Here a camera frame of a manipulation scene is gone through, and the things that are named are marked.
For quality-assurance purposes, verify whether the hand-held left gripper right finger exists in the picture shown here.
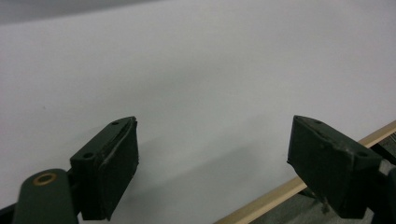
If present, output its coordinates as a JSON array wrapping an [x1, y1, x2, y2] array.
[[287, 115, 384, 219]]

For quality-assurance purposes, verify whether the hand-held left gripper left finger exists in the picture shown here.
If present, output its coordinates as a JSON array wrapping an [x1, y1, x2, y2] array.
[[69, 116, 140, 222]]

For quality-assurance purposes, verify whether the white table cover sheet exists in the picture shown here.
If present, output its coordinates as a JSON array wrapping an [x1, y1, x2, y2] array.
[[0, 0, 396, 224]]

